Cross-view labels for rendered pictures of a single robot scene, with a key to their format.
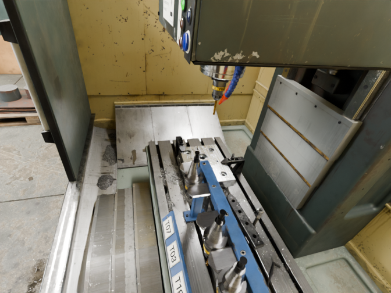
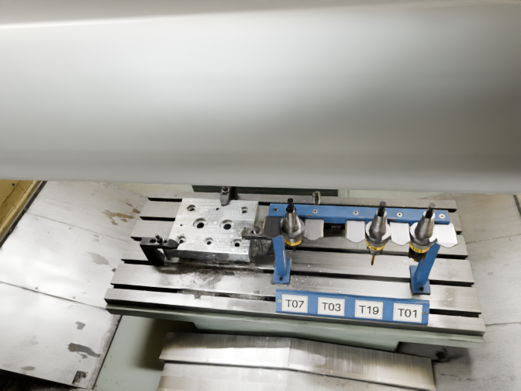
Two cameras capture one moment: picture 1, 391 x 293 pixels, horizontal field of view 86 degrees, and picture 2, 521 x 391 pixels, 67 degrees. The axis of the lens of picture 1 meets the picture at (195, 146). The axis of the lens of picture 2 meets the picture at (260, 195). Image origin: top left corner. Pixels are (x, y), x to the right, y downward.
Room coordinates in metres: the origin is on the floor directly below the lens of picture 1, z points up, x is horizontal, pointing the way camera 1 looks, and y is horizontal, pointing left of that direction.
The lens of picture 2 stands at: (0.20, 0.55, 2.06)
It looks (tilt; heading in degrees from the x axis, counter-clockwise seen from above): 47 degrees down; 305
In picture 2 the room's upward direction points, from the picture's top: 9 degrees counter-clockwise
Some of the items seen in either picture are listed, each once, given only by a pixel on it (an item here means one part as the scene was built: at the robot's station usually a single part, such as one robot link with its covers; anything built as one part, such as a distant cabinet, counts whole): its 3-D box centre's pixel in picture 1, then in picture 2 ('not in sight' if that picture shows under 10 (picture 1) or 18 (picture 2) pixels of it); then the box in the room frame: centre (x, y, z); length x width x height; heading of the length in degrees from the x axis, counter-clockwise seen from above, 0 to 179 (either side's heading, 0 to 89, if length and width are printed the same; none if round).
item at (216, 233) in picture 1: (217, 228); (379, 221); (0.30, -0.08, 1.26); 0.04 x 0.04 x 0.07
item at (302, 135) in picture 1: (290, 141); not in sight; (0.91, -0.47, 1.16); 0.48 x 0.05 x 0.51; 20
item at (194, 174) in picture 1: (195, 168); (291, 217); (0.51, -0.01, 1.26); 0.04 x 0.04 x 0.07
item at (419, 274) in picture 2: not in sight; (429, 254); (0.17, -0.19, 1.05); 0.10 x 0.05 x 0.30; 110
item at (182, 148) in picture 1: (180, 147); (161, 247); (0.98, 0.09, 0.97); 0.13 x 0.03 x 0.15; 20
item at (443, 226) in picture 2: not in sight; (445, 236); (0.15, -0.14, 1.21); 0.07 x 0.05 x 0.01; 110
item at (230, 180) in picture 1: (204, 165); (214, 228); (0.86, -0.06, 0.97); 0.29 x 0.23 x 0.05; 20
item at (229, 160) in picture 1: (231, 164); (227, 195); (0.89, -0.21, 0.97); 0.13 x 0.03 x 0.15; 110
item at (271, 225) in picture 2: (189, 167); (272, 227); (0.56, 0.01, 1.21); 0.07 x 0.05 x 0.01; 110
